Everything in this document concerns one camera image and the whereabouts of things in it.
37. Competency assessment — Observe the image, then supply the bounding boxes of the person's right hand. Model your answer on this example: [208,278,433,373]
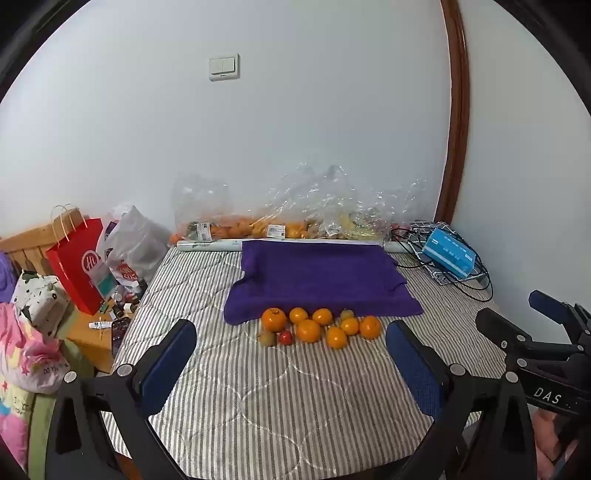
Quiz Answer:
[531,410,578,465]

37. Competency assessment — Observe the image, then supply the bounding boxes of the pink star blanket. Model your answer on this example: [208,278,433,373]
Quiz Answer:
[0,302,72,457]

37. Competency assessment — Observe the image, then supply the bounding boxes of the wooden headboard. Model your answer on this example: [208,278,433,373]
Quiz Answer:
[0,217,88,278]

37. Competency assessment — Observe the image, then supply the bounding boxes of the black cables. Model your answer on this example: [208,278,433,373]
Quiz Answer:
[392,222,495,303]

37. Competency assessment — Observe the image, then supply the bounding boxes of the green bed sheet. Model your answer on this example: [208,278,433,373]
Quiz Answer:
[25,300,98,480]

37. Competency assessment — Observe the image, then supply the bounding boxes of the purple cloth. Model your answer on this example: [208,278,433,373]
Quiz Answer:
[0,251,19,303]

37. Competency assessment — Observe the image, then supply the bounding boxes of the purple towel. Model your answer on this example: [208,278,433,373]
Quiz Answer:
[224,239,424,326]

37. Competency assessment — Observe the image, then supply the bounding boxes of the red paper bag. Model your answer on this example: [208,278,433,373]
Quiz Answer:
[45,204,105,316]

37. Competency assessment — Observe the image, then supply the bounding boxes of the white plastic bag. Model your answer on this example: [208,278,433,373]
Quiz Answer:
[95,205,169,296]

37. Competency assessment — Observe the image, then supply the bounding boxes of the white light switch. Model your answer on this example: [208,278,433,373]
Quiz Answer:
[209,53,241,82]

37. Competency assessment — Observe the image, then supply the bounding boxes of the clear bag of oranges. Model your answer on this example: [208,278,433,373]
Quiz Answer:
[249,161,324,241]

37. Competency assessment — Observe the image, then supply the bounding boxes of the blue tissue box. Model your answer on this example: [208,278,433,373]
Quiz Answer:
[422,227,476,280]

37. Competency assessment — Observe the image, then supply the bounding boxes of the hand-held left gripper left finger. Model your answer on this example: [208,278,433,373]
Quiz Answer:
[46,318,199,480]

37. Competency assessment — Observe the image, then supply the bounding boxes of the brown wooden door frame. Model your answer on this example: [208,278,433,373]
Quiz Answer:
[434,0,471,224]

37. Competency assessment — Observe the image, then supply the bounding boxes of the large orange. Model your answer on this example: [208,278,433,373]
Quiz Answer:
[261,307,288,333]

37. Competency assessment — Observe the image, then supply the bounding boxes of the wooden nightstand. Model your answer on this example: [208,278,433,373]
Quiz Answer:
[65,286,148,374]

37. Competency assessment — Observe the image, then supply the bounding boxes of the black phone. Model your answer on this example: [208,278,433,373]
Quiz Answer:
[111,316,132,356]

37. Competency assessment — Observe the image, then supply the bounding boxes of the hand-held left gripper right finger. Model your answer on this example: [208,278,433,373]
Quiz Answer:
[385,319,536,480]

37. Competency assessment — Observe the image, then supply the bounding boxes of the small bottles cluster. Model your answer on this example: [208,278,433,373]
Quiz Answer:
[108,286,141,319]

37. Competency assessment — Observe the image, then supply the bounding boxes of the white paper roll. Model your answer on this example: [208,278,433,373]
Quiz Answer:
[178,237,419,254]

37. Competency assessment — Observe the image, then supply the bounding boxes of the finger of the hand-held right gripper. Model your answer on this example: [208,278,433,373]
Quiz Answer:
[475,308,578,365]
[528,290,591,344]

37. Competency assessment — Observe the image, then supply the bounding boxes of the white patterned pillow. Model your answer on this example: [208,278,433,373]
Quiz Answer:
[10,270,70,337]

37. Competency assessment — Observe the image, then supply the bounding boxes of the clear bag of kiwis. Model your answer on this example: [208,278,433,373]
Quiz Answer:
[305,220,334,240]

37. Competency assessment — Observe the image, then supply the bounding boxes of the clear bag of yellow fruit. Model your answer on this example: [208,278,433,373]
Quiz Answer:
[323,165,432,244]

